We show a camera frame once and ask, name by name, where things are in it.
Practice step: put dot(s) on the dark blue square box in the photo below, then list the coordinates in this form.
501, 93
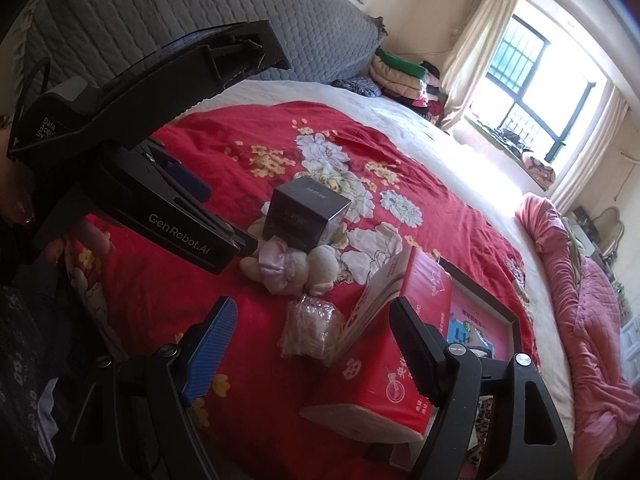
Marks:
305, 213

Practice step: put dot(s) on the cream curtain left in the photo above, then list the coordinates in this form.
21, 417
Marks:
471, 56

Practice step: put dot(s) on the cream curtain right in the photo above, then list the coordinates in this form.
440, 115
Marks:
610, 115

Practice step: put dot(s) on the pink quilted comforter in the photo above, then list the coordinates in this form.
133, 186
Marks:
587, 314

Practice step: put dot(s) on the grey quilted headboard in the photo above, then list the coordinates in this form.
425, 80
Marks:
98, 40

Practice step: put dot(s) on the beige bed sheet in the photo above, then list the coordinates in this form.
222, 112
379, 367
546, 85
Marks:
450, 169

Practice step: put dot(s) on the plush bear pink bow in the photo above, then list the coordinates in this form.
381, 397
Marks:
287, 271

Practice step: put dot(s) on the folded blanket on windowsill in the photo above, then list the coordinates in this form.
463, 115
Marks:
538, 169

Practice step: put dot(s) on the red tissue pack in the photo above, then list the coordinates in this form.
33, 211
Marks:
368, 394

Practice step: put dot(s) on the cream curtain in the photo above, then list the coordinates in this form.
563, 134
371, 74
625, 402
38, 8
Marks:
471, 56
610, 115

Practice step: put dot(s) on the window with dark frame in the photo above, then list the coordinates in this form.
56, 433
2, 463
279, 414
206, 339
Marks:
539, 85

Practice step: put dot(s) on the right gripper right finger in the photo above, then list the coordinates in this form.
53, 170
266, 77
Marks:
449, 376

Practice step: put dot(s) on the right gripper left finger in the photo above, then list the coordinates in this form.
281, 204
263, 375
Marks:
190, 373

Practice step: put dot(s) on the red floral blanket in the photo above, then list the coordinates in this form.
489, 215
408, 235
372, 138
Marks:
145, 300

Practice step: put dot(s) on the leopard print scrunchie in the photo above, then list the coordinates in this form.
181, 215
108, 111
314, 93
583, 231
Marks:
480, 431

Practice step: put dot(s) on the person's hand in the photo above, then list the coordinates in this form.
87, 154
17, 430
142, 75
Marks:
33, 226

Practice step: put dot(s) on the pink item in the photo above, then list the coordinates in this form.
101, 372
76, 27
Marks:
312, 328

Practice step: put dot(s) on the heart shaped mirror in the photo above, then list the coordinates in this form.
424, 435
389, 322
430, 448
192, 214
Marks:
611, 230

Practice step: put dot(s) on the grey tray with pink book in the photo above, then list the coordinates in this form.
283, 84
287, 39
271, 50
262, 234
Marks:
476, 322

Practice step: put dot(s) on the stack of folded blankets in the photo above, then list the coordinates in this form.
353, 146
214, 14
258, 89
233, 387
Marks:
413, 85

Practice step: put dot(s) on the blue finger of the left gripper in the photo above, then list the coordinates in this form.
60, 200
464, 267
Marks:
171, 177

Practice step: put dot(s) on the white drawer cabinet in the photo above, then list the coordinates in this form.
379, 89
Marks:
630, 339

